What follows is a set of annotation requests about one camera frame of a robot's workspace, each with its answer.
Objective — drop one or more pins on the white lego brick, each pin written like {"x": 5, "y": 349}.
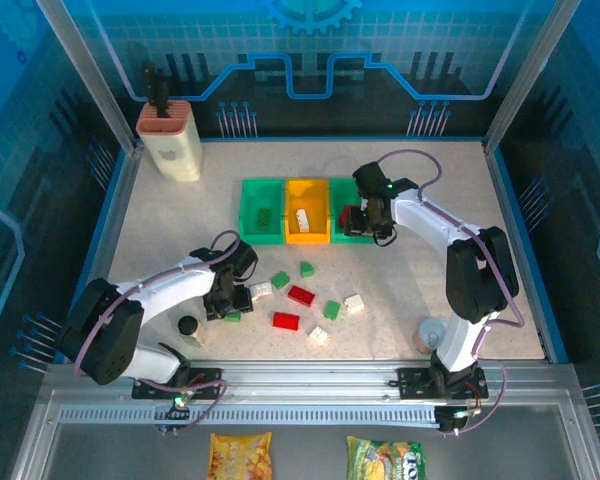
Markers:
{"x": 354, "y": 303}
{"x": 261, "y": 291}
{"x": 318, "y": 335}

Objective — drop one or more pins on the long cream lego brick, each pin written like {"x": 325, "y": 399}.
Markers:
{"x": 302, "y": 220}

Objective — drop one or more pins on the dark green lego plate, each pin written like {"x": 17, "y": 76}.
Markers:
{"x": 264, "y": 218}

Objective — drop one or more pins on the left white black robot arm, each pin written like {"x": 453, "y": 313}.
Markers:
{"x": 170, "y": 285}

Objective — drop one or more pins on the green plastic bin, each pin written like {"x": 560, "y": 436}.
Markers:
{"x": 341, "y": 192}
{"x": 260, "y": 192}

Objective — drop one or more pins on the small bottle black cap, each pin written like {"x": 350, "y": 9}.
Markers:
{"x": 188, "y": 326}

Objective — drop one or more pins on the yellow plastic bin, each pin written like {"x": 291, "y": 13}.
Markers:
{"x": 307, "y": 192}

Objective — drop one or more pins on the aluminium front beam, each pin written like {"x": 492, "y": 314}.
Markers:
{"x": 305, "y": 380}

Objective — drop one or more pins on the can with grey lid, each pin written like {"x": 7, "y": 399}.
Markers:
{"x": 427, "y": 332}

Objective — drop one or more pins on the cream knife block terracotta top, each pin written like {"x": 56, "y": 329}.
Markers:
{"x": 172, "y": 150}

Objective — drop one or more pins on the yellow snack bag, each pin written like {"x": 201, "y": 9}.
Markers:
{"x": 240, "y": 457}

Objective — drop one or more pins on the green snack bag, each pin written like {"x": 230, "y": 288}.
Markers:
{"x": 385, "y": 460}

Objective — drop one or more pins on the aluminium frame post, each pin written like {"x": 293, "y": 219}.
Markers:
{"x": 530, "y": 65}
{"x": 87, "y": 75}

